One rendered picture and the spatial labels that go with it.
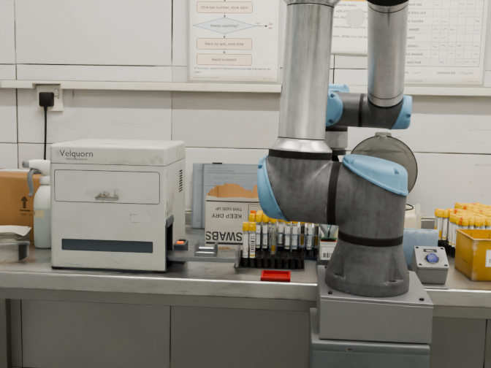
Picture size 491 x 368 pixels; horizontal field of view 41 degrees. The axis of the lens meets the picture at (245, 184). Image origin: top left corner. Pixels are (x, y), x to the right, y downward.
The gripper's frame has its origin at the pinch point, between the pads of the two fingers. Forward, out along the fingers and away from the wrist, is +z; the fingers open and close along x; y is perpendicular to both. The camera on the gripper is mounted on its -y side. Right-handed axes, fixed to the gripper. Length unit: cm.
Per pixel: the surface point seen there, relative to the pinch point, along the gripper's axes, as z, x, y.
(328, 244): 2.8, 0.0, -0.8
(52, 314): 43, 90, 58
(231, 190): -3, 28, 51
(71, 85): -35, 81, 54
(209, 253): 4.8, 28.1, -5.1
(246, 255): 6.9, 19.8, 2.4
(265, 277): 9.1, 14.5, -9.7
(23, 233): 7, 84, 20
